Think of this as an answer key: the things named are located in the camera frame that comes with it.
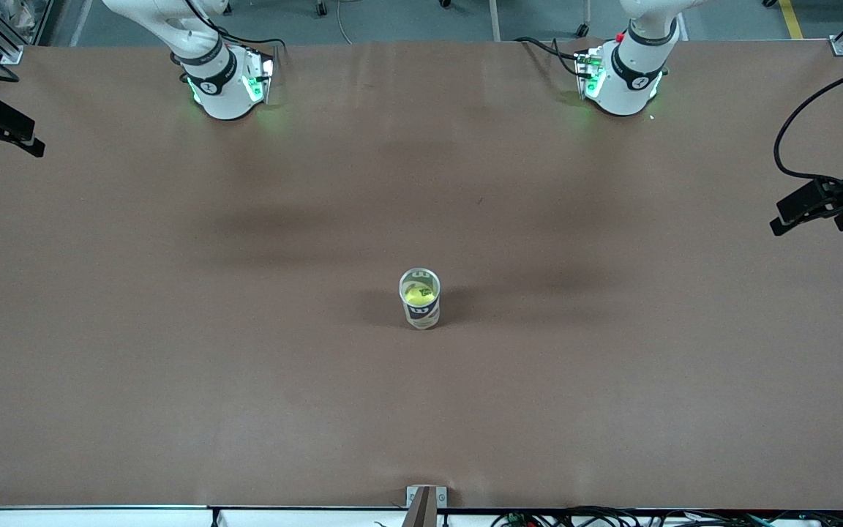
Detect clear tennis ball can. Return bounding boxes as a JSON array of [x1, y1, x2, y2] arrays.
[[398, 268, 442, 330]]

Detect brown table cover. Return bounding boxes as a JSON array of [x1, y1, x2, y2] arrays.
[[0, 38, 843, 511]]

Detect black right arm base cable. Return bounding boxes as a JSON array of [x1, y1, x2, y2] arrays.
[[184, 0, 287, 56]]

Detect black arm base cable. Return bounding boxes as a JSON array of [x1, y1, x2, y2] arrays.
[[184, 0, 287, 56], [515, 37, 583, 78]]

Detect black left arm base cable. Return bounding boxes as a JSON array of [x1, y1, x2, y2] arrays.
[[515, 37, 583, 78]]

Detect black cable bundle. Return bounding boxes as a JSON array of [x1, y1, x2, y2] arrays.
[[491, 505, 843, 527]]

